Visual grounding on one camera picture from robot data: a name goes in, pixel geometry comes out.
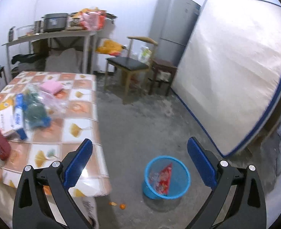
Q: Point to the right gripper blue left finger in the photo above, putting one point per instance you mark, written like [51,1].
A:
[75,162]

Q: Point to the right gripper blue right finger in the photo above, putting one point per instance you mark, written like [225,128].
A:
[205,162]

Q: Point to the green plastic bottle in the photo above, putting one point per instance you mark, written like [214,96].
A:
[35,109]

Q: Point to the pink cloth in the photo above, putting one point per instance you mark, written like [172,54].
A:
[51,87]

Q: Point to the blue plastic trash basket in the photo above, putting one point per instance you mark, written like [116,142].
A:
[180,180]

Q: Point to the red snack wrapper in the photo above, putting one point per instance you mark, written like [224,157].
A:
[163,181]

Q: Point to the checkered ginkgo tablecloth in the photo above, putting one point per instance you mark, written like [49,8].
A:
[73,118]

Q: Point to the clear plastic bag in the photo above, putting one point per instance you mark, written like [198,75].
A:
[52,102]

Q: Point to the white blue box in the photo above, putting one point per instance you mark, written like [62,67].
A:
[12,117]

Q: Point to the dark brown wooden stool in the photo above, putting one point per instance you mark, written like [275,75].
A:
[163,72]

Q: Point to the white mattress blue edge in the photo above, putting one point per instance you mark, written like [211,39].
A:
[230,74]

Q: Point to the wooden chair black seat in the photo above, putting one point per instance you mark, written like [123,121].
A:
[131,66]

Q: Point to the orange plastic bag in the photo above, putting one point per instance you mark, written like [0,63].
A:
[110,47]

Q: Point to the grey refrigerator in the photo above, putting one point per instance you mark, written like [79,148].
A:
[172,25]

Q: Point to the black rice cooker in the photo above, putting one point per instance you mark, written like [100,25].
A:
[55,22]

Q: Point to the red pink plastic bags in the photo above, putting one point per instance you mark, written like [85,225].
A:
[89,19]

